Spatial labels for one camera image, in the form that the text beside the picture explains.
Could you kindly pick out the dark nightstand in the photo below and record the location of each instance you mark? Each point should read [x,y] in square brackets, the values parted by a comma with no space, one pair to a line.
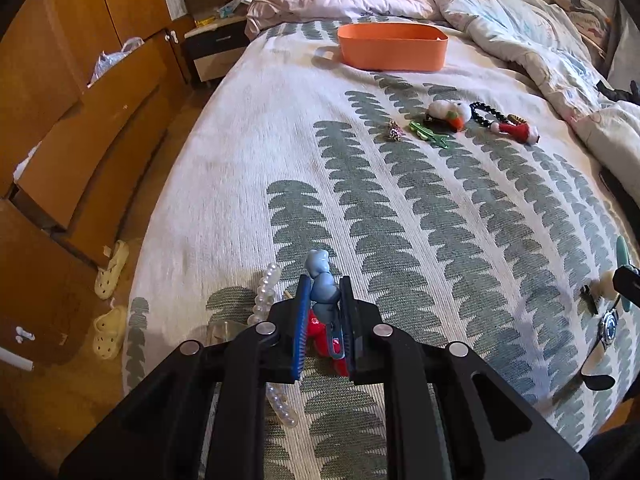
[215,45]

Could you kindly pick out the white paper sheet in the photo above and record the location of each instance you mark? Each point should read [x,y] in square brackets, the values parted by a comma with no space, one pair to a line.
[25,165]

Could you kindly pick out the small pink bow hair clip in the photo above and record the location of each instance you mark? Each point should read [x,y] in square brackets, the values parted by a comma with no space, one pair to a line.
[394,132]

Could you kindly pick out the green cactus hair clip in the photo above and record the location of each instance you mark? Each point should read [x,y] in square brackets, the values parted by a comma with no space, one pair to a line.
[425,131]

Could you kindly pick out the red santa hair clip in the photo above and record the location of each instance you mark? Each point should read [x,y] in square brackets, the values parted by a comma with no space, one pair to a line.
[520,132]

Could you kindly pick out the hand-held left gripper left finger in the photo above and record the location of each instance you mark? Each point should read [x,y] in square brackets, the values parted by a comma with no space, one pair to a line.
[297,330]

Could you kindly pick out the red ball hair clip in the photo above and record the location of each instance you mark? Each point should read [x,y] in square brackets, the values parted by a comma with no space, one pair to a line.
[322,290]

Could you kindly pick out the pastel printed quilt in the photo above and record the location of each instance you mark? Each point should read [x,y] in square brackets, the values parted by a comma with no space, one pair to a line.
[510,15]

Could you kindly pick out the dark clothing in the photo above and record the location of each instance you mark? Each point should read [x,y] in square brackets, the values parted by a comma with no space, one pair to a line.
[620,94]

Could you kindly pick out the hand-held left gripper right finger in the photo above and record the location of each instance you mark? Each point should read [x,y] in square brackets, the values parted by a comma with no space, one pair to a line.
[347,325]

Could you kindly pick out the yellow packet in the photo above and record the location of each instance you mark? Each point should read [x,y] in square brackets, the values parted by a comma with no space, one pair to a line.
[205,21]

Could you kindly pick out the wooden wardrobe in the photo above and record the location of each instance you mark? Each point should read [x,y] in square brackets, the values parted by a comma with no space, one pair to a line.
[115,125]

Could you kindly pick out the printed pillow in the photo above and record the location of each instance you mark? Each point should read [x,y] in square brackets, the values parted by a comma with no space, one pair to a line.
[580,15]

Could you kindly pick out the pearl hair clip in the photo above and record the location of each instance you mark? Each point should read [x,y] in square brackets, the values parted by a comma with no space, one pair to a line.
[265,295]

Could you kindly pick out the white paper box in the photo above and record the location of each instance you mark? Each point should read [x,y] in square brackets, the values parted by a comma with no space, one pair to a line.
[176,5]

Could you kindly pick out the orange plastic basket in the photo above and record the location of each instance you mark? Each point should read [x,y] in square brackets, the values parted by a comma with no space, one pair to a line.
[390,52]

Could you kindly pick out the white tube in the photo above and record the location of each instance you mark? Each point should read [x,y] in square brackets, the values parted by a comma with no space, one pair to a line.
[17,360]

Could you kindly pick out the cream slipper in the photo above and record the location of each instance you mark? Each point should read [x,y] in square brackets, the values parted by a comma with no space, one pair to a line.
[107,332]
[111,272]

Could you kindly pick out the white earbuds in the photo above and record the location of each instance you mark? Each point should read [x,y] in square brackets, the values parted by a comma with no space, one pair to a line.
[21,332]

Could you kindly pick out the white orange pom-pom hair clip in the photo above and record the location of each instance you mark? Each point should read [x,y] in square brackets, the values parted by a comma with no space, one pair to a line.
[442,108]

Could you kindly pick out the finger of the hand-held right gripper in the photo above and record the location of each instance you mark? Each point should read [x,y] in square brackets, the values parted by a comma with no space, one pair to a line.
[629,285]

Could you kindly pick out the grey curtain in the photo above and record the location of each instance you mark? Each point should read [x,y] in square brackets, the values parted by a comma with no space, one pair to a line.
[627,45]

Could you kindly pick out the white plastic bag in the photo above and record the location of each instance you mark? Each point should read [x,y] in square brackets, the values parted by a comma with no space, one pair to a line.
[107,62]

